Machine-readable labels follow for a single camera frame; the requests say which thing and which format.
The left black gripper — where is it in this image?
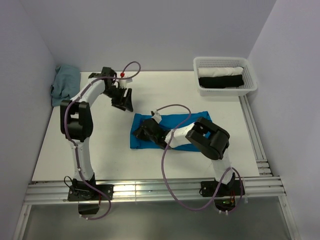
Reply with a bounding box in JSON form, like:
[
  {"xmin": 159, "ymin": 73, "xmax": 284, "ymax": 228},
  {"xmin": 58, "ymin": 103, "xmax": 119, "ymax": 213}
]
[{"xmin": 103, "ymin": 85, "xmax": 134, "ymax": 112}]

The bright blue t-shirt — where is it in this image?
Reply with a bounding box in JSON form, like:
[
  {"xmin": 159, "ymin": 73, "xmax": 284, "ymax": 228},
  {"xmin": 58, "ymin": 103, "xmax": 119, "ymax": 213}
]
[{"xmin": 129, "ymin": 111, "xmax": 212, "ymax": 152}]

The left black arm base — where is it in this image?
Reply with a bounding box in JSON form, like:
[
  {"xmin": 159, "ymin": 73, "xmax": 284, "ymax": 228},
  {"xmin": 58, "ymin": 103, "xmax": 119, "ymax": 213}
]
[{"xmin": 63, "ymin": 175, "xmax": 114, "ymax": 215}]

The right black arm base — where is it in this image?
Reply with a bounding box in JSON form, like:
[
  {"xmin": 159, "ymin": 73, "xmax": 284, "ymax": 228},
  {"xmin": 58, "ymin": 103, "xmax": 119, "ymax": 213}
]
[{"xmin": 199, "ymin": 179, "xmax": 246, "ymax": 214}]

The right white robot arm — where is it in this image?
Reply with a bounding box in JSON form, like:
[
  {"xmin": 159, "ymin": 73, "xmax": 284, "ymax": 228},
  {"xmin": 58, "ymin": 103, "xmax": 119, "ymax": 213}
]
[{"xmin": 132, "ymin": 116, "xmax": 236, "ymax": 197}]

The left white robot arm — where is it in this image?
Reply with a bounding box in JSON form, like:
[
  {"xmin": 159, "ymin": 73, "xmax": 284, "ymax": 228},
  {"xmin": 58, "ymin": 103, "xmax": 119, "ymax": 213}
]
[{"xmin": 60, "ymin": 67, "xmax": 133, "ymax": 200}]

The grey-blue crumpled t-shirt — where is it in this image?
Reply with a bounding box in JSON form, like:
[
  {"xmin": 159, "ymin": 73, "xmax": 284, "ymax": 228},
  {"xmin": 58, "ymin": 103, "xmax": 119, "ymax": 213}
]
[{"xmin": 50, "ymin": 64, "xmax": 81, "ymax": 107}]

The white rolled t-shirt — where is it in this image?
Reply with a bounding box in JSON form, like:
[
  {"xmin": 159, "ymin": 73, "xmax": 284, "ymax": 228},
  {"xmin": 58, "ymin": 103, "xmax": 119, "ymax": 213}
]
[{"xmin": 197, "ymin": 67, "xmax": 244, "ymax": 77}]

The white perforated plastic basket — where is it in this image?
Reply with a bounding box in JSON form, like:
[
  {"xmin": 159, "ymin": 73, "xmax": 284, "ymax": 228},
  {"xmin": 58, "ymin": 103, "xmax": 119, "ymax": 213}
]
[{"xmin": 193, "ymin": 56, "xmax": 258, "ymax": 97}]

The black rolled t-shirt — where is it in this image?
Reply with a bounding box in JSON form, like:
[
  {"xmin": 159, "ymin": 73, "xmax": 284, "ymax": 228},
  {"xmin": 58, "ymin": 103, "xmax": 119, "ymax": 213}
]
[{"xmin": 198, "ymin": 74, "xmax": 244, "ymax": 89}]

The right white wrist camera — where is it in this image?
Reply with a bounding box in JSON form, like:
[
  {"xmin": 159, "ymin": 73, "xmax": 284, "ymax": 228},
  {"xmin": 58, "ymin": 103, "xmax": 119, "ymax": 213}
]
[{"xmin": 151, "ymin": 110, "xmax": 162, "ymax": 124}]

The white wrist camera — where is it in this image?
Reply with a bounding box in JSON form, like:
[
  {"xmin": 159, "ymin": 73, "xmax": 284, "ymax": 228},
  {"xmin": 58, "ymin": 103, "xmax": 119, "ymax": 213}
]
[
  {"xmin": 151, "ymin": 110, "xmax": 162, "ymax": 124},
  {"xmin": 117, "ymin": 72, "xmax": 133, "ymax": 89}
]

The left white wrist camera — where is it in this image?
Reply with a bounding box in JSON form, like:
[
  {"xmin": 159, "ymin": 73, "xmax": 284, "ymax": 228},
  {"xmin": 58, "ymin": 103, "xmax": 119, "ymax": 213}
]
[{"xmin": 117, "ymin": 72, "xmax": 133, "ymax": 89}]

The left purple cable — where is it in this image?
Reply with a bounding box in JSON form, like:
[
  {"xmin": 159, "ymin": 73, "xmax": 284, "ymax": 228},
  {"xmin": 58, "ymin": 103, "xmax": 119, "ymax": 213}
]
[{"xmin": 63, "ymin": 61, "xmax": 142, "ymax": 221}]

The purple cable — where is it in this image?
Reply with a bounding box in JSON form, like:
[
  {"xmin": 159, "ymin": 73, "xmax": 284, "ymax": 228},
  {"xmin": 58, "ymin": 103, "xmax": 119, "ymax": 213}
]
[
  {"xmin": 63, "ymin": 61, "xmax": 142, "ymax": 221},
  {"xmin": 152, "ymin": 104, "xmax": 244, "ymax": 212}
]

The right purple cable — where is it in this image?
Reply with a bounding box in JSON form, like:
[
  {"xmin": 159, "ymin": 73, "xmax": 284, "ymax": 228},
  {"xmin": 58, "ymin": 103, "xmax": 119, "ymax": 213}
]
[{"xmin": 152, "ymin": 104, "xmax": 244, "ymax": 212}]

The aluminium front rail frame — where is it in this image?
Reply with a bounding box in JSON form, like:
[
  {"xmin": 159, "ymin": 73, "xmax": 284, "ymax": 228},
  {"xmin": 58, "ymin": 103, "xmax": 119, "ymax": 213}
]
[{"xmin": 13, "ymin": 176, "xmax": 291, "ymax": 240}]

